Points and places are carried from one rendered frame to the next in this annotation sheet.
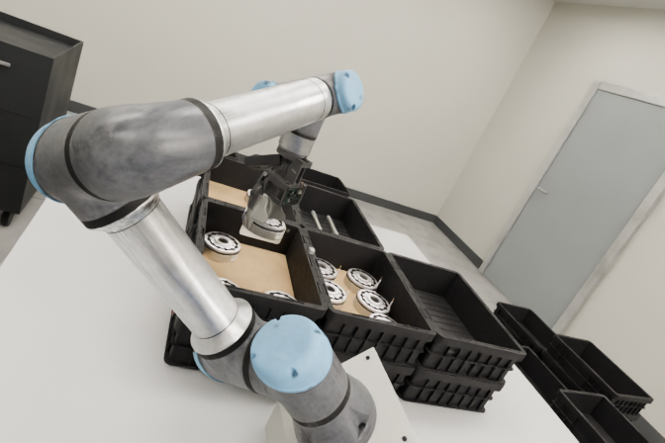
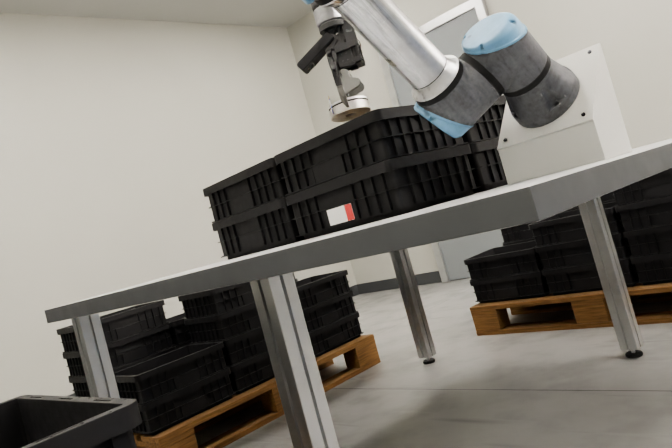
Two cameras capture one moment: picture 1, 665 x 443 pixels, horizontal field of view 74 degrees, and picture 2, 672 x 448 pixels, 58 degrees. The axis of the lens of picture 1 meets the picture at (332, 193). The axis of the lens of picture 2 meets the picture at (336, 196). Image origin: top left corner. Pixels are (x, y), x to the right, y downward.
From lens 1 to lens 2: 1.11 m
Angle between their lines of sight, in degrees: 28
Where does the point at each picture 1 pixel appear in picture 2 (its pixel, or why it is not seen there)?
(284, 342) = (486, 28)
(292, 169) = (346, 31)
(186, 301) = (418, 35)
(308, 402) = (533, 45)
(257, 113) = not seen: outside the picture
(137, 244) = not seen: outside the picture
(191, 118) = not seen: outside the picture
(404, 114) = not seen: hidden behind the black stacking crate
